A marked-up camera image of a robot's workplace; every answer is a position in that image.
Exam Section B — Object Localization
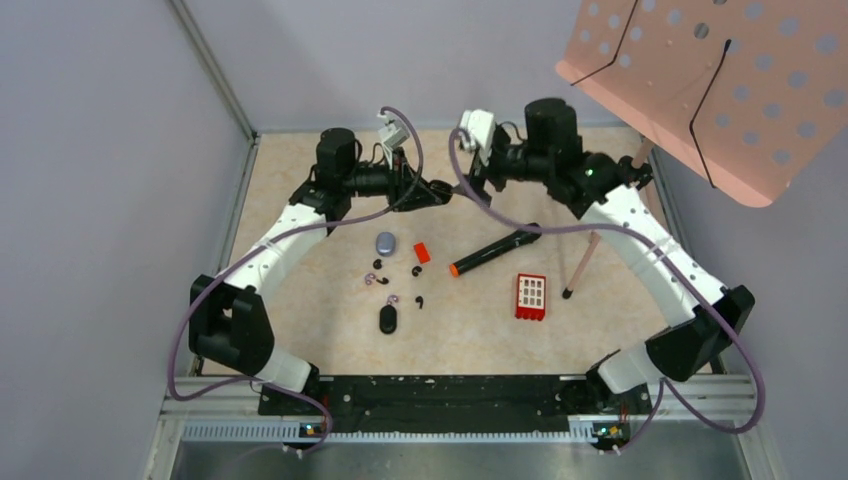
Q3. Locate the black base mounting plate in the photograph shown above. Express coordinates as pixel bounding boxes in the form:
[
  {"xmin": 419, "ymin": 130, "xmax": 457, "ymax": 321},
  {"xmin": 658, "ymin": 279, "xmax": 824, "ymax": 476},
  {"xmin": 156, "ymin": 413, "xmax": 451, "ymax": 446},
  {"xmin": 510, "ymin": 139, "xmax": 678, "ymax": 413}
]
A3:
[{"xmin": 258, "ymin": 375, "xmax": 652, "ymax": 450}]

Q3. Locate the small red block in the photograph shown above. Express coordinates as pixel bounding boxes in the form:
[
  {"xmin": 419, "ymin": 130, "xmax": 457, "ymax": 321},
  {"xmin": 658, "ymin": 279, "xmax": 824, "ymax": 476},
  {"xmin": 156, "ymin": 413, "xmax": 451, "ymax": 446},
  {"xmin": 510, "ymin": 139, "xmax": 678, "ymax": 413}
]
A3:
[{"xmin": 413, "ymin": 242, "xmax": 431, "ymax": 265}]

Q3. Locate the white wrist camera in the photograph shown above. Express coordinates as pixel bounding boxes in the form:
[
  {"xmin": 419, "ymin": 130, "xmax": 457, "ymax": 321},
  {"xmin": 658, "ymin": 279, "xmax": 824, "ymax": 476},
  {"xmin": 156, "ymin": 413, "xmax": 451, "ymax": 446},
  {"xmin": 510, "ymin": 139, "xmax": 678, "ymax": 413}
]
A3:
[
  {"xmin": 377, "ymin": 113, "xmax": 411, "ymax": 158},
  {"xmin": 458, "ymin": 109, "xmax": 496, "ymax": 166}
]

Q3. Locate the black microphone orange tip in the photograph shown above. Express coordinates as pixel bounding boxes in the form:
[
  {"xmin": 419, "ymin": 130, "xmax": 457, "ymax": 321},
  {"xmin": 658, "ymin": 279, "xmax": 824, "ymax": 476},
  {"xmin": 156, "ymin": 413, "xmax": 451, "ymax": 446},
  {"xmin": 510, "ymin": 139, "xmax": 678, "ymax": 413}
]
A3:
[{"xmin": 449, "ymin": 230, "xmax": 541, "ymax": 277}]

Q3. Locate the lavender earbud charging case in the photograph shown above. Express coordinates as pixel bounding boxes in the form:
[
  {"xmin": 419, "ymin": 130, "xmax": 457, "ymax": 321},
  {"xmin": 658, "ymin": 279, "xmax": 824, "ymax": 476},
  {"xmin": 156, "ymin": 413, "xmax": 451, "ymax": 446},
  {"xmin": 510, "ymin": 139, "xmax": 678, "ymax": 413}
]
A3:
[{"xmin": 375, "ymin": 231, "xmax": 397, "ymax": 257}]

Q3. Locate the purple cable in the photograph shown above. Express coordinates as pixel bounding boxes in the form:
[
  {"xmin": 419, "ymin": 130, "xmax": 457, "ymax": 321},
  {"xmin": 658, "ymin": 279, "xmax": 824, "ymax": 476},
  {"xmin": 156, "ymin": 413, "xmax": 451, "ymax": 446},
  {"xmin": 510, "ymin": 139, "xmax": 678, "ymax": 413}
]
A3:
[
  {"xmin": 449, "ymin": 128, "xmax": 767, "ymax": 454},
  {"xmin": 166, "ymin": 105, "xmax": 425, "ymax": 458}
]

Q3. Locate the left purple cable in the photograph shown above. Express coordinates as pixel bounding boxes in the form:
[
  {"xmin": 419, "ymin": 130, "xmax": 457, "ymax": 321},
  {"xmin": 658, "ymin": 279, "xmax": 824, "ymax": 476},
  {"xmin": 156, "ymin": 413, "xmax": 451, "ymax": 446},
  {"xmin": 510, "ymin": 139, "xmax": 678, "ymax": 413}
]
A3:
[{"xmin": 166, "ymin": 105, "xmax": 425, "ymax": 458}]

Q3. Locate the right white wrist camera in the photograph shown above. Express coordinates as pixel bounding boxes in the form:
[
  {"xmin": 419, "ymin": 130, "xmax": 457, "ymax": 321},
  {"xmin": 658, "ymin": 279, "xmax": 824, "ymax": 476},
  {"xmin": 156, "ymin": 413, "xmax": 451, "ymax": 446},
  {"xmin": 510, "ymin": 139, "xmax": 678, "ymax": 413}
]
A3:
[{"xmin": 458, "ymin": 109, "xmax": 496, "ymax": 166}]

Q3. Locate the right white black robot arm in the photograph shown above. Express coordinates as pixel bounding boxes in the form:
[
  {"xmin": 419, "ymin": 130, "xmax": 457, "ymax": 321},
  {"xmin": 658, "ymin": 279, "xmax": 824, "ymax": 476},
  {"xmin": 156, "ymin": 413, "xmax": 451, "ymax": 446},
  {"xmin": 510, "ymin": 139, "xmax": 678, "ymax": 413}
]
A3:
[{"xmin": 458, "ymin": 98, "xmax": 755, "ymax": 412}]

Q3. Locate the black earbud charging case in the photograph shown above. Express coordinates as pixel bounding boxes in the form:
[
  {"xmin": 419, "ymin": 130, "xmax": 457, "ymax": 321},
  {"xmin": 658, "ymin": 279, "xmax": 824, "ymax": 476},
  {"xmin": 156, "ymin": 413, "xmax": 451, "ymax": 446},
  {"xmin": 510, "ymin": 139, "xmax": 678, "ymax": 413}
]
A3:
[{"xmin": 378, "ymin": 304, "xmax": 398, "ymax": 335}]

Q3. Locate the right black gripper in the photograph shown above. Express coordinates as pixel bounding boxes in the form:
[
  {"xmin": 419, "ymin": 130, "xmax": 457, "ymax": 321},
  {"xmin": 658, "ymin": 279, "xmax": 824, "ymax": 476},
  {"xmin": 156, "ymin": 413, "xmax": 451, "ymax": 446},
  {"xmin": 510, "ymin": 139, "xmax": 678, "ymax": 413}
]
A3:
[{"xmin": 450, "ymin": 131, "xmax": 551, "ymax": 209}]

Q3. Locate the black earbud with purple hook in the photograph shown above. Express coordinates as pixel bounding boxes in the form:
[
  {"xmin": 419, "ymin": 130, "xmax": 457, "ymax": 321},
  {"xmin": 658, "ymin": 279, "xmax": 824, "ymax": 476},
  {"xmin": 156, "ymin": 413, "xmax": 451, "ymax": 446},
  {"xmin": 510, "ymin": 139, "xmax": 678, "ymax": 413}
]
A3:
[{"xmin": 364, "ymin": 273, "xmax": 389, "ymax": 285}]

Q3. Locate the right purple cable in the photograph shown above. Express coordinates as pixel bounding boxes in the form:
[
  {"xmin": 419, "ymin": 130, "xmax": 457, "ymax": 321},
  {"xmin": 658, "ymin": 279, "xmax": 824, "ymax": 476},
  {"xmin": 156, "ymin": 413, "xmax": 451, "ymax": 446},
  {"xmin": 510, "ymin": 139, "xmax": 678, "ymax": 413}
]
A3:
[{"xmin": 449, "ymin": 128, "xmax": 767, "ymax": 454}]

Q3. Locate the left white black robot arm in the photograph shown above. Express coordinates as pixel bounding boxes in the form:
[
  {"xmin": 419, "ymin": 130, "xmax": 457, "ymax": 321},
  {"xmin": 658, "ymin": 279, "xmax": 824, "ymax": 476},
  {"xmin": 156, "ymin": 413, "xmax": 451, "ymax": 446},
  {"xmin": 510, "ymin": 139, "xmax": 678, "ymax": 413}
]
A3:
[{"xmin": 188, "ymin": 128, "xmax": 452, "ymax": 414}]

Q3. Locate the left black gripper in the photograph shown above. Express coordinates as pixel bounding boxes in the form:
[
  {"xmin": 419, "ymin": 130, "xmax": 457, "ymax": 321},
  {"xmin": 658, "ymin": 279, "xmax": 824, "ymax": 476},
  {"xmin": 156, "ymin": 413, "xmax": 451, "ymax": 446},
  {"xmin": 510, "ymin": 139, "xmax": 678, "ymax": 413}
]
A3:
[{"xmin": 342, "ymin": 146, "xmax": 441, "ymax": 212}]

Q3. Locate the red white toy block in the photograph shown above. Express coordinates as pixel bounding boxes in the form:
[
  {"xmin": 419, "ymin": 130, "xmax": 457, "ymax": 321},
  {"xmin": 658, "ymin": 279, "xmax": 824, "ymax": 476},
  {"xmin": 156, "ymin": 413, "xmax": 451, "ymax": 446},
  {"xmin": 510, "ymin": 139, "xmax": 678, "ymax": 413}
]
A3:
[{"xmin": 514, "ymin": 273, "xmax": 547, "ymax": 321}]

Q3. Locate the pink perforated music stand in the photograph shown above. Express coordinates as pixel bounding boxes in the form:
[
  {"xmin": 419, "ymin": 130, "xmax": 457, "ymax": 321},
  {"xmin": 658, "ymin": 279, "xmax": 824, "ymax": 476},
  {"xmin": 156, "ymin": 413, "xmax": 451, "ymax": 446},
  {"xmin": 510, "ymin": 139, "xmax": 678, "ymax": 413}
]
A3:
[{"xmin": 551, "ymin": 1, "xmax": 847, "ymax": 292}]

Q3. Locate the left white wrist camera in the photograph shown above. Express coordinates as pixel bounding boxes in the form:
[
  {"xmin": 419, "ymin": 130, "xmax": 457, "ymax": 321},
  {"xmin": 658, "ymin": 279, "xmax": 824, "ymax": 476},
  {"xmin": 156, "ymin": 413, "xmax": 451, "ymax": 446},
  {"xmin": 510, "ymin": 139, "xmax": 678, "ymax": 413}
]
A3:
[{"xmin": 377, "ymin": 113, "xmax": 411, "ymax": 158}]

